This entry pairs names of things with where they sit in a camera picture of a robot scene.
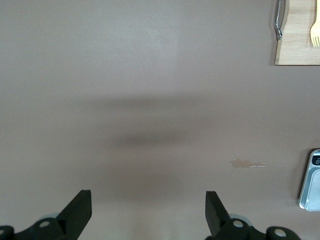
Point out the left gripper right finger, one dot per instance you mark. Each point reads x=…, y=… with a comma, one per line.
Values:
x=220, y=220

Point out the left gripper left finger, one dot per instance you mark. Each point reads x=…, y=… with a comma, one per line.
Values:
x=72, y=217

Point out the brown sauce stain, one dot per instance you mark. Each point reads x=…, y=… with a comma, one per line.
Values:
x=241, y=163

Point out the silver kitchen scale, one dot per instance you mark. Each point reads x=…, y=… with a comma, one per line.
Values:
x=311, y=185

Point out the brown table cover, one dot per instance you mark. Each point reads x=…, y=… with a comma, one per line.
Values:
x=125, y=75

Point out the wooden cutting board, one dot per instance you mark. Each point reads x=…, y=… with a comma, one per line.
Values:
x=297, y=37

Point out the yellow plastic fork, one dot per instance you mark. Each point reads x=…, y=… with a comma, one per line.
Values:
x=315, y=35

